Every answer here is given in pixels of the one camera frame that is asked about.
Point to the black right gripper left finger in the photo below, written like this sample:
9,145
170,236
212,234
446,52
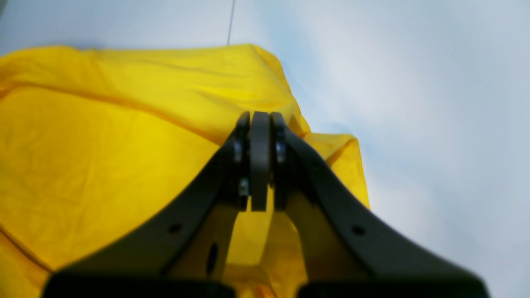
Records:
180,251

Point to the orange t-shirt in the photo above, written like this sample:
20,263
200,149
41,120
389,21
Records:
94,142

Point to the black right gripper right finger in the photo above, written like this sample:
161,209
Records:
348,251

